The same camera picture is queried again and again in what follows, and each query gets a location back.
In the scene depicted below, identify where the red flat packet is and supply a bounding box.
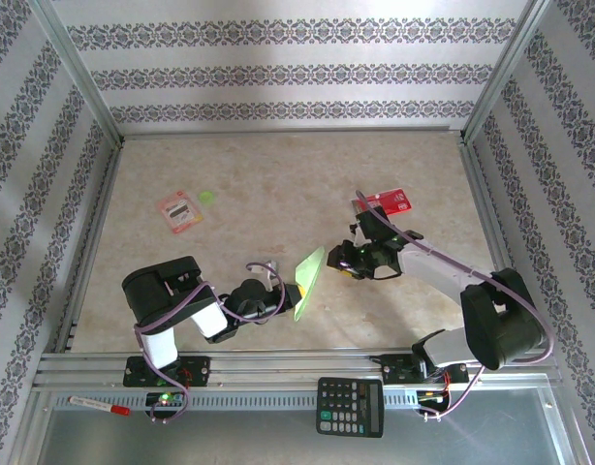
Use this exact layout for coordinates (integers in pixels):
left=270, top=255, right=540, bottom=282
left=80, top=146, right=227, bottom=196
left=351, top=188, right=414, bottom=217

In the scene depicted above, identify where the black desk calculator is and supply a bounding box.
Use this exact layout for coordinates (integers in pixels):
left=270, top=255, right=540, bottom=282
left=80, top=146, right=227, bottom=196
left=315, top=376, right=386, bottom=440

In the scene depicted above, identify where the pink stapler blister pack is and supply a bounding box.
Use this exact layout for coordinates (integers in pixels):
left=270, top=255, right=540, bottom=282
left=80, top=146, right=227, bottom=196
left=155, top=189, right=204, bottom=235

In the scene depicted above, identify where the controller board with green light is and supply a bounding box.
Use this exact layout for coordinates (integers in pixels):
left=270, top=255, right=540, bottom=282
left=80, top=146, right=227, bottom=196
left=145, top=390, right=186, bottom=408

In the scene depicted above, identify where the white marker with red cap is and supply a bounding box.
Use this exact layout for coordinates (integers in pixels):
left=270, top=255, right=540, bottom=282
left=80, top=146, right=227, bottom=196
left=67, top=395, right=132, bottom=417

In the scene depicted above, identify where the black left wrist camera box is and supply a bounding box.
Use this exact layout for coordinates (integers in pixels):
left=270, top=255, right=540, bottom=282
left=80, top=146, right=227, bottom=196
left=228, top=278, right=269, bottom=311

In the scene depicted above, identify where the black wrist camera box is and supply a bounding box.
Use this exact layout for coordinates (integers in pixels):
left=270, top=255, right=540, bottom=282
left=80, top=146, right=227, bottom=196
left=354, top=207, right=391, bottom=244
left=228, top=278, right=269, bottom=311

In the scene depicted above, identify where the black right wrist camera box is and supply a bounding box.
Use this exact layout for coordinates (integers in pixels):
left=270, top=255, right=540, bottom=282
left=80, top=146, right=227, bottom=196
left=354, top=207, right=391, bottom=244

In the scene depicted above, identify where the slotted grey cable tray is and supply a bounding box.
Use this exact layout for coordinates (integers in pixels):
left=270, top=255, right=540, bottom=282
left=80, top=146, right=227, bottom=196
left=52, top=390, right=423, bottom=411

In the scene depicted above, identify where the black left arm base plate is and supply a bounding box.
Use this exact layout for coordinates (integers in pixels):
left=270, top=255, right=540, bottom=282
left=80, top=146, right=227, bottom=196
left=122, top=355, right=212, bottom=388

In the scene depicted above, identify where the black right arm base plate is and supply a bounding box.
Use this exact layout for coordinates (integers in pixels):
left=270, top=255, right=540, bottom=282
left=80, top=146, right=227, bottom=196
left=380, top=352, right=471, bottom=387

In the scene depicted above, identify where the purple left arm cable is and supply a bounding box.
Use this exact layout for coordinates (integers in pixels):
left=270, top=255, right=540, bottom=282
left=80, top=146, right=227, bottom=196
left=134, top=261, right=287, bottom=425

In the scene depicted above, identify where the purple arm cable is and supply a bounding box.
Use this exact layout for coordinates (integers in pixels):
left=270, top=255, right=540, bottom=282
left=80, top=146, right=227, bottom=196
left=355, top=189, right=555, bottom=422
left=134, top=261, right=287, bottom=425

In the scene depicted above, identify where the controller board with yellow wires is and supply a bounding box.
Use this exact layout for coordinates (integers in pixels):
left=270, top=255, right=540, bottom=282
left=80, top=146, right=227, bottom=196
left=416, top=389, right=450, bottom=406

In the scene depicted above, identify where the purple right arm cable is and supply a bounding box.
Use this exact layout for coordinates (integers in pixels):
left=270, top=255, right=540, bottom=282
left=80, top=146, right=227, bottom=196
left=355, top=189, right=555, bottom=422

